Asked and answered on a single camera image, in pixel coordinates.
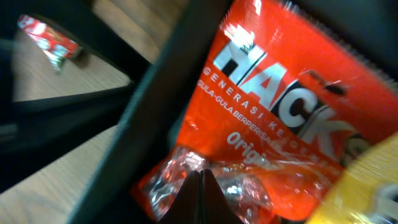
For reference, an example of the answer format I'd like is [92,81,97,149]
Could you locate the black gift box with lid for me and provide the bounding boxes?
[1,1,397,223]

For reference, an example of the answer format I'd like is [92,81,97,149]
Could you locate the yellow Hacks candy bag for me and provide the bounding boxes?
[306,134,397,224]

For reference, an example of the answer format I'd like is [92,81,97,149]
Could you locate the red green KitKat bar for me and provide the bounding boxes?
[17,14,83,73]

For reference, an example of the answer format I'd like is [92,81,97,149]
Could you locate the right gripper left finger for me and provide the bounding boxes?
[160,171,200,224]

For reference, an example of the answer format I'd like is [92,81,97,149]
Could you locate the red Hacks candy bag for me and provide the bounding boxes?
[131,0,397,223]

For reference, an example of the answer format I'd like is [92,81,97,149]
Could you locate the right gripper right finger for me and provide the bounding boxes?
[200,169,243,224]

